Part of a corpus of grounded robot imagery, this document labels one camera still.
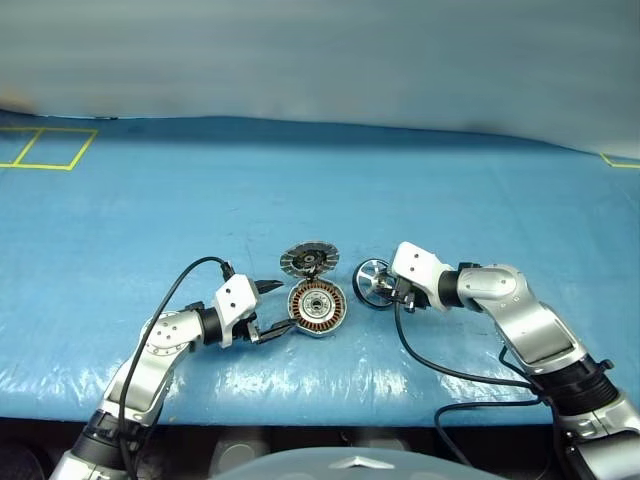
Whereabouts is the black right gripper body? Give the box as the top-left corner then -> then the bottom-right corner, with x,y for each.
395,280 -> 432,315

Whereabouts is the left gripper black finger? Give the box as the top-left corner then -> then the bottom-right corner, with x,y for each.
255,278 -> 286,298
252,319 -> 298,346

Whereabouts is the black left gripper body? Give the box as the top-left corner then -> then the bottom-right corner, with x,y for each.
233,310 -> 262,346

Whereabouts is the silver spoked rotor ring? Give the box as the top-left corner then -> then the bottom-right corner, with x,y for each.
351,256 -> 402,308

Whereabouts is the motor stator with copper windings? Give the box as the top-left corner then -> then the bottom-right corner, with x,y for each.
286,278 -> 348,340

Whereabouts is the finned silver rotor disc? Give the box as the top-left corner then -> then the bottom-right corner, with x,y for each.
279,240 -> 342,278

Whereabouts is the blue plastic table cover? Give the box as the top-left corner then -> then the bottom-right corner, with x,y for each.
0,108 -> 640,430

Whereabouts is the grey robot torso with logo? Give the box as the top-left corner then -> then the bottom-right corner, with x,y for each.
205,446 -> 444,480

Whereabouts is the black rounded object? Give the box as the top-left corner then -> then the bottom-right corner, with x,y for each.
0,438 -> 47,480

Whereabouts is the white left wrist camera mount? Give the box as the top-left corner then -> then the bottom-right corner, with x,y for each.
213,273 -> 262,350

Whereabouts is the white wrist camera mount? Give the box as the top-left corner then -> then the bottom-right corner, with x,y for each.
390,241 -> 458,312
213,273 -> 262,350

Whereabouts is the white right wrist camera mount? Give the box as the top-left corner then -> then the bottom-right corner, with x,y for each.
390,241 -> 458,312

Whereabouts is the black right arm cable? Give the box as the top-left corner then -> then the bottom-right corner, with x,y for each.
393,297 -> 564,479

